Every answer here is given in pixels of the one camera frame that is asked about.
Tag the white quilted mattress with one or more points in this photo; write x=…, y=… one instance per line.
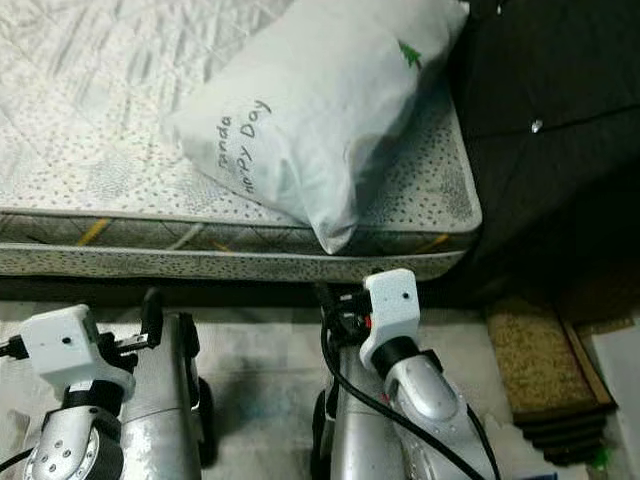
x=90, y=120

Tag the brown woven doormat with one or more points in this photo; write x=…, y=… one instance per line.
x=545, y=350

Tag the black ribbed mat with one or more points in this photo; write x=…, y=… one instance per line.
x=565, y=435

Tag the silver left robot leg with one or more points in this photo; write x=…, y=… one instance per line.
x=170, y=420

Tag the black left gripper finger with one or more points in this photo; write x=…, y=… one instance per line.
x=153, y=312

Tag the silver right robot leg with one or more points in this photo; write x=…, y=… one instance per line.
x=355, y=440

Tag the white printed pillow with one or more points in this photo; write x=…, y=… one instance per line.
x=310, y=110

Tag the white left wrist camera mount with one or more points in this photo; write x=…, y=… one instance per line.
x=70, y=345

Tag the silver robot leg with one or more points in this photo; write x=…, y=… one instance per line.
x=170, y=420
x=355, y=440

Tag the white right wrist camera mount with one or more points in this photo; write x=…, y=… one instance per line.
x=392, y=305

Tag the black tufted headboard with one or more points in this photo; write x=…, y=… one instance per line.
x=550, y=80

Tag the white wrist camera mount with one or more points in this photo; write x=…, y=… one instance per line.
x=70, y=345
x=392, y=305

